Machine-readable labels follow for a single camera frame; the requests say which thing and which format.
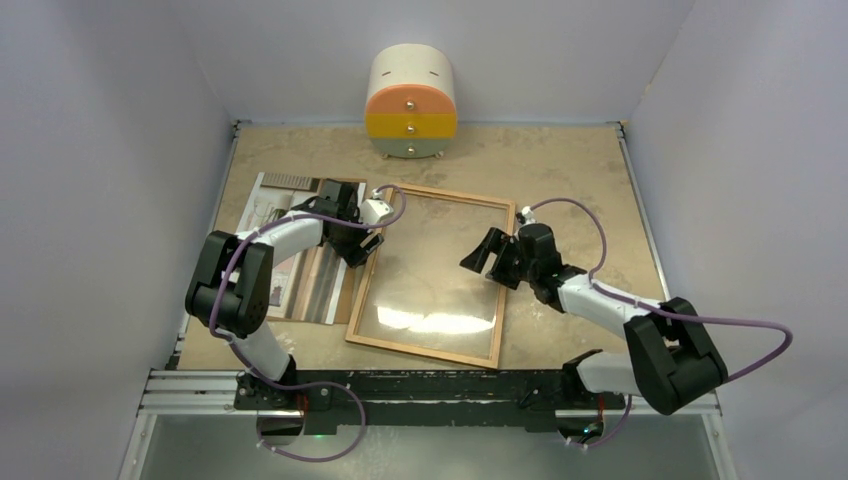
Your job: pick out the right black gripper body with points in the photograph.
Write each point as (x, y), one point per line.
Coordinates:
(509, 267)

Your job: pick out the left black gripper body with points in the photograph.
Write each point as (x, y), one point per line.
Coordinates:
(348, 243)

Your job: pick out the plant photo print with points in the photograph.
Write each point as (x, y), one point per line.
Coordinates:
(298, 265)

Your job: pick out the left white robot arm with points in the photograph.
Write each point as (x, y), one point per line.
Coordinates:
(231, 285)

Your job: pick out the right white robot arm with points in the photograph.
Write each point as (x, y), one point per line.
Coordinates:
(670, 360)

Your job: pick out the brown backing board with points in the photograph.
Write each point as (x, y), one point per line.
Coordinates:
(348, 291)

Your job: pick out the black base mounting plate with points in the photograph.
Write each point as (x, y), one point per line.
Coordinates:
(539, 401)

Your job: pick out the round drawer cabinet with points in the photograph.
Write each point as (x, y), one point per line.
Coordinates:
(411, 110)

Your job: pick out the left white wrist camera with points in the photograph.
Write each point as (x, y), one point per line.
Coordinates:
(375, 210)

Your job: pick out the aluminium rail frame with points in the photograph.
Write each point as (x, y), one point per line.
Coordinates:
(576, 180)

